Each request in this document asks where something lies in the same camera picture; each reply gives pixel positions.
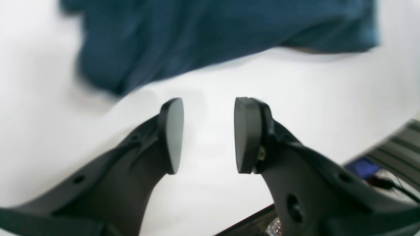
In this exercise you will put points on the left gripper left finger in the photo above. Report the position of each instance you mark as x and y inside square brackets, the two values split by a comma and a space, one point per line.
[109, 195]

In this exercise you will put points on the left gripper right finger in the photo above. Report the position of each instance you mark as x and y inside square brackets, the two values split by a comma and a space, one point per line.
[313, 196]

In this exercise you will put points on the dark teal T-shirt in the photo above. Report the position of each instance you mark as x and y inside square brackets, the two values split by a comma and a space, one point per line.
[130, 43]

